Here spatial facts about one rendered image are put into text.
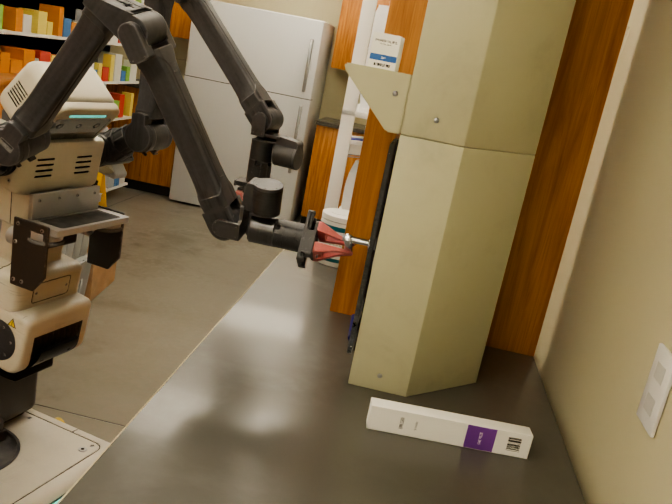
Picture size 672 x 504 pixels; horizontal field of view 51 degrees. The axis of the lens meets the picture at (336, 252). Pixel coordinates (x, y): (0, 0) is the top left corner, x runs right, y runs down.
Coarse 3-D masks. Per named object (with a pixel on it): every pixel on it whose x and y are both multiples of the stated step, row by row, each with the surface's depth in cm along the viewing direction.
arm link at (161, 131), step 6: (126, 126) 180; (156, 126) 179; (162, 126) 181; (156, 132) 178; (162, 132) 180; (162, 138) 180; (168, 138) 183; (156, 144) 179; (162, 144) 182; (150, 150) 180; (156, 150) 183
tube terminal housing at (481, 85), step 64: (448, 0) 113; (512, 0) 114; (448, 64) 115; (512, 64) 119; (448, 128) 118; (512, 128) 124; (448, 192) 120; (512, 192) 130; (384, 256) 125; (448, 256) 125; (384, 320) 127; (448, 320) 131; (384, 384) 130; (448, 384) 137
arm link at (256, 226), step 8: (248, 216) 136; (256, 216) 134; (248, 224) 135; (256, 224) 134; (264, 224) 134; (272, 224) 134; (248, 232) 134; (256, 232) 134; (264, 232) 134; (272, 232) 134; (248, 240) 136; (256, 240) 135; (264, 240) 135
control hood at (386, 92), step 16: (352, 64) 118; (352, 80) 118; (368, 80) 118; (384, 80) 117; (400, 80) 117; (368, 96) 118; (384, 96) 118; (400, 96) 118; (384, 112) 119; (400, 112) 118; (384, 128) 120; (400, 128) 119
